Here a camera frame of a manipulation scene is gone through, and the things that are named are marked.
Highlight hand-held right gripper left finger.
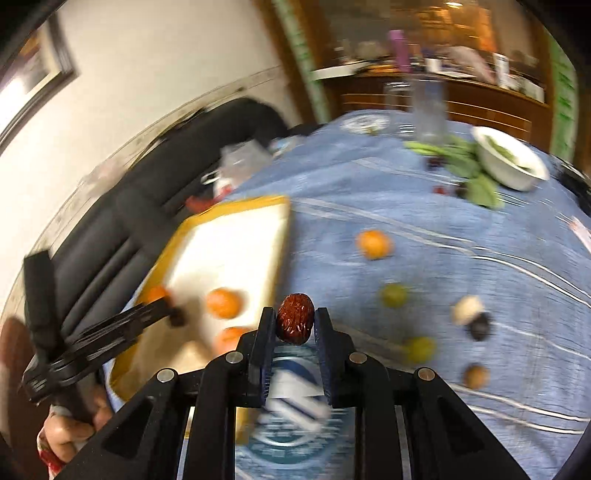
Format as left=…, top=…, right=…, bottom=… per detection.
left=55, top=306, right=277, bottom=480

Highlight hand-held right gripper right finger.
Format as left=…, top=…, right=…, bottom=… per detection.
left=315, top=307, right=532, bottom=480

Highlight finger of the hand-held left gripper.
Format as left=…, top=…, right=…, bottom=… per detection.
left=83, top=298, right=174, bottom=348
left=68, top=316, right=172, bottom=380

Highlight red date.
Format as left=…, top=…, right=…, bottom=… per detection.
left=276, top=293, right=316, bottom=345

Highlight yellow-rimmed white tray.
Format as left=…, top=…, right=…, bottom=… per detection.
left=108, top=195, right=293, bottom=402

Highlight person's left hand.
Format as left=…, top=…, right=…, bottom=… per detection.
left=37, top=382, right=114, bottom=468

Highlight green grape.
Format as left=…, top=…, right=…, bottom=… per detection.
left=404, top=336, right=437, bottom=363
left=380, top=282, right=410, bottom=310

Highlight black sofa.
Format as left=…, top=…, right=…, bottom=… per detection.
left=51, top=97, right=287, bottom=342

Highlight brown round fruit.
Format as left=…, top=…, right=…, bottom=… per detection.
left=463, top=363, right=490, bottom=390

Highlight small peeled sugarcane piece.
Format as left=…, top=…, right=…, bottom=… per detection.
left=451, top=295, right=485, bottom=325

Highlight crumpled clear plastic bag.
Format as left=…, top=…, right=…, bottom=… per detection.
left=201, top=141, right=278, bottom=192

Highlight blue printed tablecloth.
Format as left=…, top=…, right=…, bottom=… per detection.
left=106, top=108, right=591, bottom=480

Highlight leafy green vegetable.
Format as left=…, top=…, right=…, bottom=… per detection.
left=404, top=134, right=502, bottom=210

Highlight white bowl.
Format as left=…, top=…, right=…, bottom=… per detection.
left=470, top=124, right=551, bottom=192

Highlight green leaves in bowl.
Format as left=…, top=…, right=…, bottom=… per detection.
left=485, top=138, right=539, bottom=174

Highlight white shelf board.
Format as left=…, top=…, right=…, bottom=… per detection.
left=311, top=65, right=370, bottom=80

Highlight bamboo print panel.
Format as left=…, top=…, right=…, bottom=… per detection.
left=549, top=41, right=580, bottom=160
left=272, top=0, right=331, bottom=123

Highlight wooden cabinet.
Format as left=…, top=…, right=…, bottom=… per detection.
left=259, top=0, right=583, bottom=158

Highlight purple bottle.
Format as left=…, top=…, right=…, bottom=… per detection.
left=389, top=29, right=411, bottom=75

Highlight white carton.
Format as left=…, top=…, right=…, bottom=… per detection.
left=492, top=52, right=511, bottom=88

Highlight framed wall picture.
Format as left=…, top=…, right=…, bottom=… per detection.
left=0, top=11, right=77, bottom=148

